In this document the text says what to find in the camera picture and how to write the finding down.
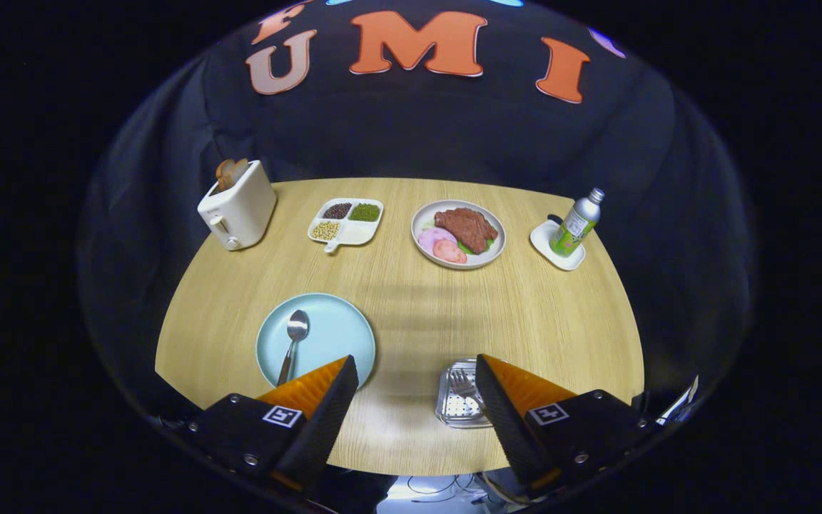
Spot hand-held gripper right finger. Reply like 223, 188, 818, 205
475, 354, 658, 500

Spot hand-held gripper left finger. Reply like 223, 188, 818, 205
187, 355, 360, 497

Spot silver fork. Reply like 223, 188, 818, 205
450, 369, 487, 418

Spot clear perforated tray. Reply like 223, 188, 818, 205
435, 359, 494, 429

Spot light blue plate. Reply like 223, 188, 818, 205
255, 293, 376, 388

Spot silver spoon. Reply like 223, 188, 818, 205
277, 309, 310, 386

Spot reddish pink ham slice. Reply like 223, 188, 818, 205
432, 239, 467, 264

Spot small white square coaster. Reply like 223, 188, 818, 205
530, 218, 587, 271

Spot white divided dish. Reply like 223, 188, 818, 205
308, 198, 385, 254

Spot brown steak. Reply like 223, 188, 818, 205
435, 207, 499, 255

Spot pale pink ham slice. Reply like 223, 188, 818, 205
417, 227, 458, 253

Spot silver bottle with green label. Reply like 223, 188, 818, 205
549, 188, 606, 258

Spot white round plate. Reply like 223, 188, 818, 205
411, 199, 507, 270

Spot cream white toaster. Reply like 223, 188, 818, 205
197, 159, 278, 251

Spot black backdrop cloth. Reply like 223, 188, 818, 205
76, 0, 758, 429

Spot black cables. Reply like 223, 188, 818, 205
404, 475, 497, 505

